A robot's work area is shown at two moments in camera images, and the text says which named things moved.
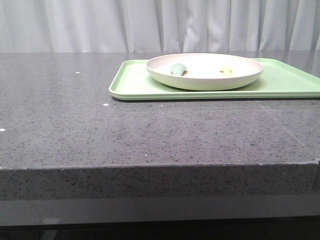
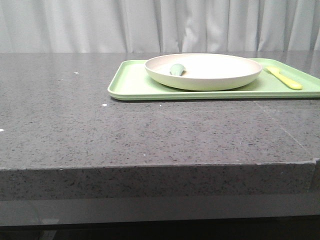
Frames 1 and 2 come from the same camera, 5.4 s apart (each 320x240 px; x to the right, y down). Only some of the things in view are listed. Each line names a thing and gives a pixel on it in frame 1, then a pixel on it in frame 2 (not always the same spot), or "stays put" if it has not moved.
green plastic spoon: [179, 69] stays put
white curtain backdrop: [152, 26] stays put
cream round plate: [203, 73] stays put
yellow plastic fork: [227, 70] → [275, 71]
